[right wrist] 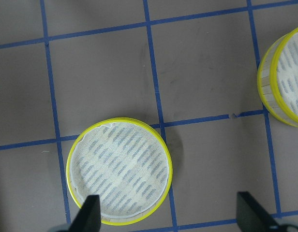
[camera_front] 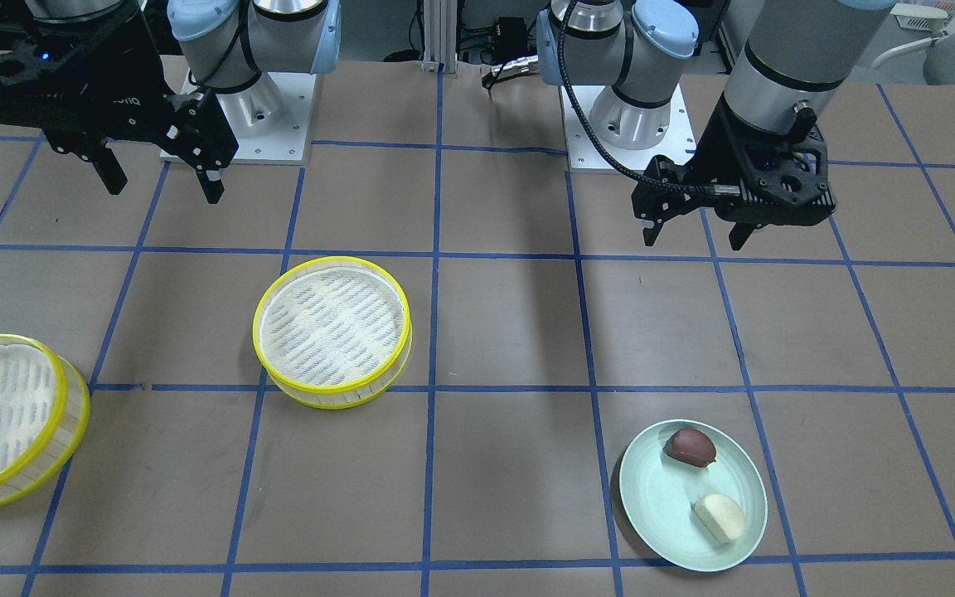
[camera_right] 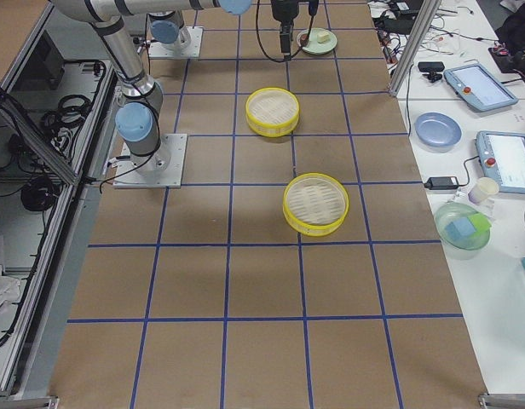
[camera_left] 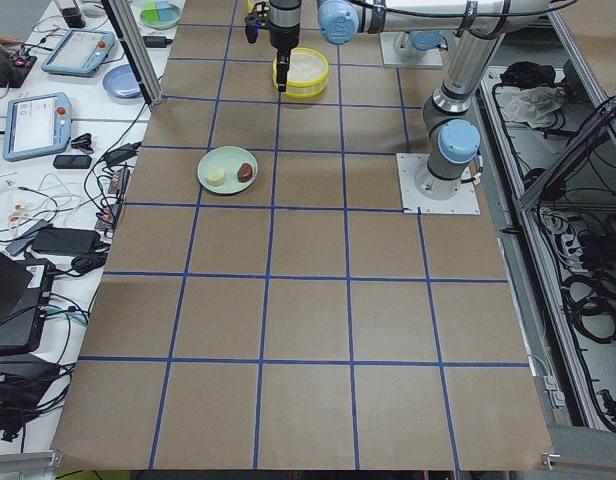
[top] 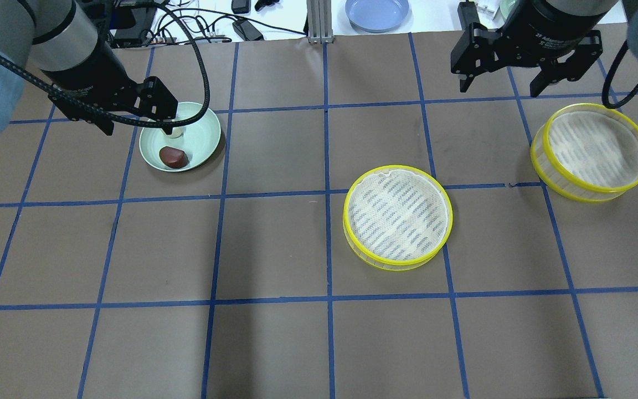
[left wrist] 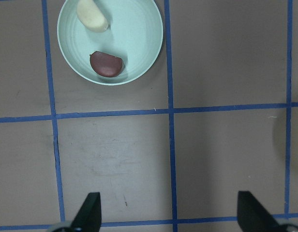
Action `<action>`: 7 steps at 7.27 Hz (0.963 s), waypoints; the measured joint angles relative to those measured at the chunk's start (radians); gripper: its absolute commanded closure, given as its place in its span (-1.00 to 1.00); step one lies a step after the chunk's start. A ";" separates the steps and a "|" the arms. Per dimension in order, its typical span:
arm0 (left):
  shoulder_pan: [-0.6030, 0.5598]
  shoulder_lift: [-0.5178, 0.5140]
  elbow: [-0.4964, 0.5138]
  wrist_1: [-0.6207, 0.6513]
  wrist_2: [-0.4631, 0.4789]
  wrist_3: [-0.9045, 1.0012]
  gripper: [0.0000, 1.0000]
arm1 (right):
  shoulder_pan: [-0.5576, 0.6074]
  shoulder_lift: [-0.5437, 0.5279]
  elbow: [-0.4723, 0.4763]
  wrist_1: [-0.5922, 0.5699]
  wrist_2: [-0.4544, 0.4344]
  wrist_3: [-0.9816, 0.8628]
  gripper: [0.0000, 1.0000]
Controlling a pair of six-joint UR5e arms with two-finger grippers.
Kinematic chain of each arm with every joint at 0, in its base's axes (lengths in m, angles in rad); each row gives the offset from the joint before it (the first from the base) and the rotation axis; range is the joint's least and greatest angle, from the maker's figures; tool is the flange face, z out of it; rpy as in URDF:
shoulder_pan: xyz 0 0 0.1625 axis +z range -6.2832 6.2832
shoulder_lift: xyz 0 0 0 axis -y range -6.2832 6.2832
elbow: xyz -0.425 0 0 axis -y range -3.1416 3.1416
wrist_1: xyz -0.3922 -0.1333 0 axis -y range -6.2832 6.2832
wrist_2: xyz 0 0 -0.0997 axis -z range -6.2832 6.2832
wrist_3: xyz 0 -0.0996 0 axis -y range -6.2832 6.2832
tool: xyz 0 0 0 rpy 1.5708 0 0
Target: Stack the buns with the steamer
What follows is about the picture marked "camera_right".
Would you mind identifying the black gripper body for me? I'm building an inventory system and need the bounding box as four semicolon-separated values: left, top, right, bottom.
270;0;299;54

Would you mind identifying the brown bun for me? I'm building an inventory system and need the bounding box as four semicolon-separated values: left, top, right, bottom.
299;33;309;47

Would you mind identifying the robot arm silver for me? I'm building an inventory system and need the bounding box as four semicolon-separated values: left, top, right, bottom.
50;1;307;83
91;17;170;172

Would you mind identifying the yellow steamer basket far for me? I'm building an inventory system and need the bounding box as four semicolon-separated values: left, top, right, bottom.
245;87;300;138

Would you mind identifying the yellow steamer basket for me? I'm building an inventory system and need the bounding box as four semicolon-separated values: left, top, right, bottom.
245;87;300;138
282;172;349;237

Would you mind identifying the yellow steamer basket near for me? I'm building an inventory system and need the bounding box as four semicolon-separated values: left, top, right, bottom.
282;172;349;237

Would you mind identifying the pale green plate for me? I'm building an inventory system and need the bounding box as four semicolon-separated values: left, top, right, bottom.
297;28;338;55

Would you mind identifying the black webcam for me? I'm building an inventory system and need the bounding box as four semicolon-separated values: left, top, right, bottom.
418;61;445;84

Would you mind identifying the blue plate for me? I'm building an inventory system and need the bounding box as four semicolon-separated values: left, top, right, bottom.
414;112;462;152

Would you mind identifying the teach pendant far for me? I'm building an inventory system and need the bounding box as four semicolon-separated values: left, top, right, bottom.
443;63;518;112

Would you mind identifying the teach pendant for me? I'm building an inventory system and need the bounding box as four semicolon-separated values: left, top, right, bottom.
443;63;518;112
476;130;525;194

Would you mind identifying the black power adapter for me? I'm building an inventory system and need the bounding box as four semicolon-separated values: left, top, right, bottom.
424;176;459;191

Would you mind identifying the teach pendant near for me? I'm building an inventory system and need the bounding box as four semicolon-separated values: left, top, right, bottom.
476;130;525;194

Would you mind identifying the white paper cup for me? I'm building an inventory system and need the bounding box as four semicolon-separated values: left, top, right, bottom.
468;177;499;205

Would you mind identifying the clear green bowl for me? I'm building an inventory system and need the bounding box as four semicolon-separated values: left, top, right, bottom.
434;202;492;260

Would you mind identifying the blue sponge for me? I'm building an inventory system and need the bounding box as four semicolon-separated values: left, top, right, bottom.
444;217;476;247

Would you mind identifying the green sponge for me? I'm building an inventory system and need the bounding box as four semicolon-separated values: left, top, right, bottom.
467;212;491;234

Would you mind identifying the white crumpled cloth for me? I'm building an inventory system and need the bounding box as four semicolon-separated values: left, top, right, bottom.
0;233;21;316

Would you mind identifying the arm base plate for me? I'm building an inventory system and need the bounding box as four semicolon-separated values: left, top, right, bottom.
148;26;204;60
112;134;188;188

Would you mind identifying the aluminium frame post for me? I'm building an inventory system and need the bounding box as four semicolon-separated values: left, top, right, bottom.
388;0;441;97

